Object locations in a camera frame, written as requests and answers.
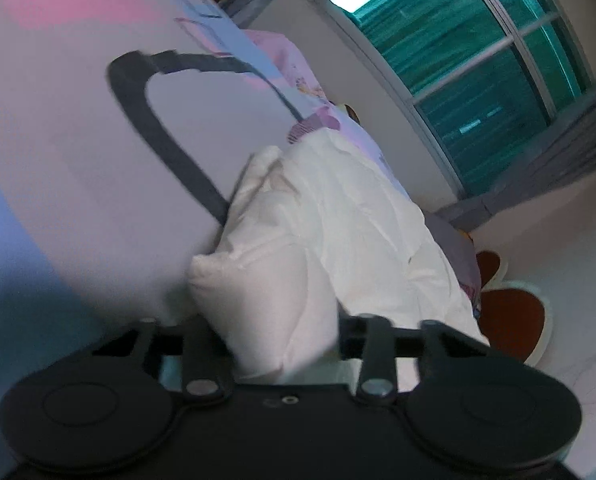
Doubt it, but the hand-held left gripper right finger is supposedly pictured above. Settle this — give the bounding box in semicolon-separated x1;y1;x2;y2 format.
338;313;484;404

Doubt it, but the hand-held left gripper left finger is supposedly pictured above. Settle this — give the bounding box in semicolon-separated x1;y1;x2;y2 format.
94;317;235;406

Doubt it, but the white puffer jacket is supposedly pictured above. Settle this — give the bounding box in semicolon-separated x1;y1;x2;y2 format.
186;129;491;394

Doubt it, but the pile of folded clothes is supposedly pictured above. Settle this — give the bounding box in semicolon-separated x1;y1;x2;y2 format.
422;209;484;313

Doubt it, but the brown and white headboard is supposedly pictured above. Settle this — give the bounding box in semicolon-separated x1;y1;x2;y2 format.
470;249;554;367

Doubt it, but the bed with patterned sheet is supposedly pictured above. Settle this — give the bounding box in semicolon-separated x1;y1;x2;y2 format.
0;0;484;480

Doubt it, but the sliding window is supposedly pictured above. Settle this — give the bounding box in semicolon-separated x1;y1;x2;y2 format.
304;0;596;197

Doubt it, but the pink pillow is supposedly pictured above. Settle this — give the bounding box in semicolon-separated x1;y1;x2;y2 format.
242;29;395;173

